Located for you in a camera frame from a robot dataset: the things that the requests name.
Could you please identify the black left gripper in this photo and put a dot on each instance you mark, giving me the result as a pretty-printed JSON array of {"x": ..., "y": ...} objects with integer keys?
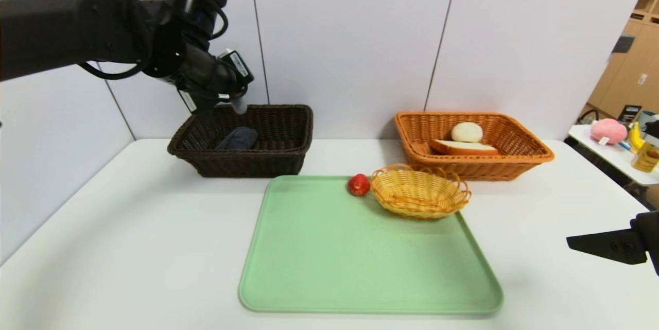
[{"x": 189, "y": 100}]

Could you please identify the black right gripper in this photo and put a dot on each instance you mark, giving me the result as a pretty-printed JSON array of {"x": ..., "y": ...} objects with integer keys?
[{"x": 640, "y": 241}]

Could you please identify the dark grey towel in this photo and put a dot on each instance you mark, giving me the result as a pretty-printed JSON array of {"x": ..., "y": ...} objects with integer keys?
[{"x": 237, "y": 139}]

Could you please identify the white bread slice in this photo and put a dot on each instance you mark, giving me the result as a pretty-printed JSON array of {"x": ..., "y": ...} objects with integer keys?
[{"x": 463, "y": 148}]

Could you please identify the white bun with orange top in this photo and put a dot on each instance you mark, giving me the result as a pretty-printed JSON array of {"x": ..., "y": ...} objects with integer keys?
[{"x": 467, "y": 132}]

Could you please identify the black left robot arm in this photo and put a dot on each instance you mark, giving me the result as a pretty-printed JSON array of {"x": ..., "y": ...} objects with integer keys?
[{"x": 62, "y": 31}]

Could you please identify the large dark brown wicker basket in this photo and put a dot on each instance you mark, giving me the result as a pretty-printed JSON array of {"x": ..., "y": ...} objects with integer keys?
[{"x": 242, "y": 162}]

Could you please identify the large orange wicker basket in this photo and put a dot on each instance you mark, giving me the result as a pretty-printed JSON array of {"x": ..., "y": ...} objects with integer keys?
[{"x": 473, "y": 168}]

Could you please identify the small yellow wicker basket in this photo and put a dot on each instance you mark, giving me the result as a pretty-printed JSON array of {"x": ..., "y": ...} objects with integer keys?
[{"x": 419, "y": 193}]

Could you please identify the yellow drink bottle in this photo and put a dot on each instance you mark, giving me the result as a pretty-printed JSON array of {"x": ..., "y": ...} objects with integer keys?
[{"x": 647, "y": 157}]

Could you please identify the yellow banana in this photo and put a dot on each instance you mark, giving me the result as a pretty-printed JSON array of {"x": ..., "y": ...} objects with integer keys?
[{"x": 636, "y": 137}]

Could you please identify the white side table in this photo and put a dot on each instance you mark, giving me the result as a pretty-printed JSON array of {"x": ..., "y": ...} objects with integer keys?
[{"x": 584, "y": 137}]

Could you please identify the pink plush toy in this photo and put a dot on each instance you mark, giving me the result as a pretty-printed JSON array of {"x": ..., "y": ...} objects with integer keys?
[{"x": 608, "y": 130}]

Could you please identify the teal cup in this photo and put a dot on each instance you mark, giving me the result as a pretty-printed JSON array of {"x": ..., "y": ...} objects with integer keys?
[{"x": 646, "y": 118}]

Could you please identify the small black card box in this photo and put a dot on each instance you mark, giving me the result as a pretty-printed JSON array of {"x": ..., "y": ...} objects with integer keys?
[{"x": 629, "y": 114}]

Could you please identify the small red tomato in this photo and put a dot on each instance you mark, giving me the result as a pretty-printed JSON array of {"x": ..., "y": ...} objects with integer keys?
[{"x": 359, "y": 185}]

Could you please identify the grey box on cabinet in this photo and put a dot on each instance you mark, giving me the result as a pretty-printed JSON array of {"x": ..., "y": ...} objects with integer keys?
[{"x": 623, "y": 44}]

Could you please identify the light green plastic tray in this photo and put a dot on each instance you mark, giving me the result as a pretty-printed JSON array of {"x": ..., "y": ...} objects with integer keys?
[{"x": 381, "y": 268}]

